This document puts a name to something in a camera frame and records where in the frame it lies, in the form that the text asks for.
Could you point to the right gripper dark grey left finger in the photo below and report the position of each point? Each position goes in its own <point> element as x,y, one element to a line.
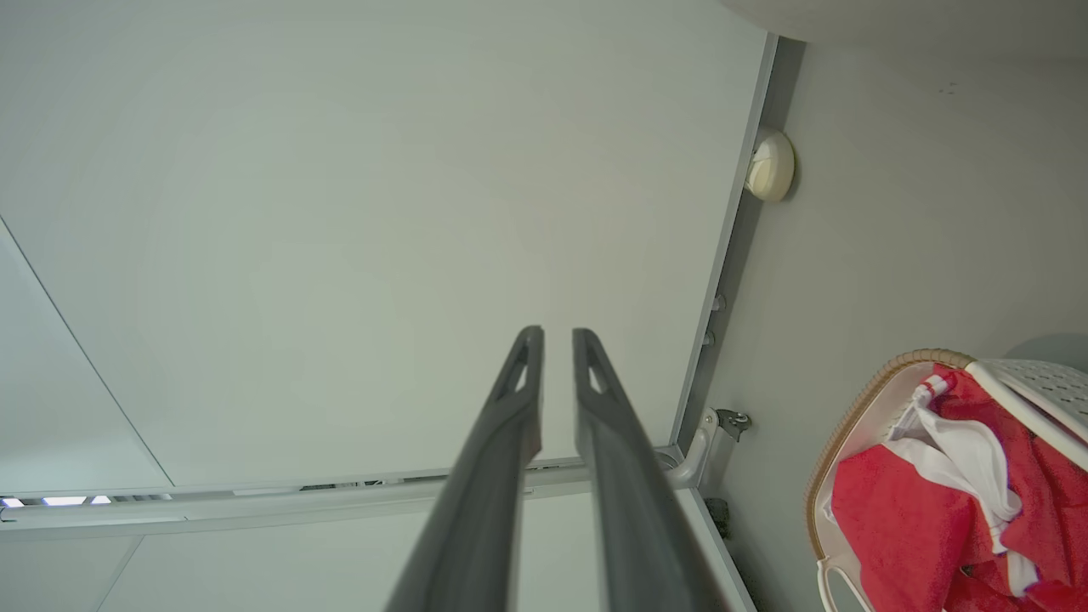
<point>489,476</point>

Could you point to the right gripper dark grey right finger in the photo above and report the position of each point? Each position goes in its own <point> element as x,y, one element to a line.
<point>633,493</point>

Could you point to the red and white garment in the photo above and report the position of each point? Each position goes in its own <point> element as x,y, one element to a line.
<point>901,518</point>

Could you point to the grey partition foot with caster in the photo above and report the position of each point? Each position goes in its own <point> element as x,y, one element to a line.
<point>699,450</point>

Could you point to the small black caster wheel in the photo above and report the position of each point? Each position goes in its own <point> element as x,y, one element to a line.
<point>733,420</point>

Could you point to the white round dome fixture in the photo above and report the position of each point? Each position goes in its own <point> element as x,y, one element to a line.
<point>772,165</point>

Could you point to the white laundry basket brown rim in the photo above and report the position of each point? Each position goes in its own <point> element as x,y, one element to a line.
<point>1033,382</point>

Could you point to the grey partition base rail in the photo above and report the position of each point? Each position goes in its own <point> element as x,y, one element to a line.
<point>735,229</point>

